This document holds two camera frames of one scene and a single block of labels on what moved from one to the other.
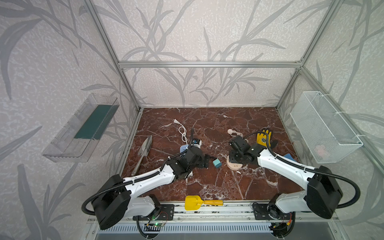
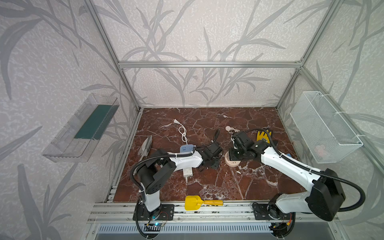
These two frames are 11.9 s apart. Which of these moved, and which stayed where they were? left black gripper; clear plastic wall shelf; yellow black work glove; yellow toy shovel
Moved: left black gripper
Stayed: yellow black work glove; clear plastic wall shelf; yellow toy shovel
